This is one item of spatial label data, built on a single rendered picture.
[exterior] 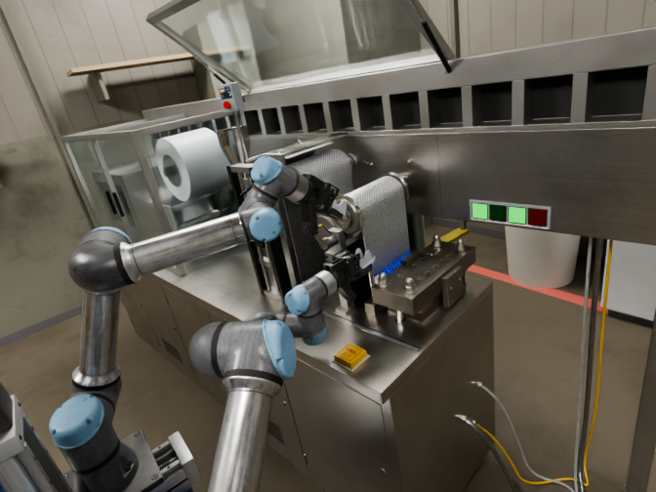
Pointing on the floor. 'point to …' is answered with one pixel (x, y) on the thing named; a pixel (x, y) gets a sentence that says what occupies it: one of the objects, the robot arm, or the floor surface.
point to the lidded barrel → (541, 257)
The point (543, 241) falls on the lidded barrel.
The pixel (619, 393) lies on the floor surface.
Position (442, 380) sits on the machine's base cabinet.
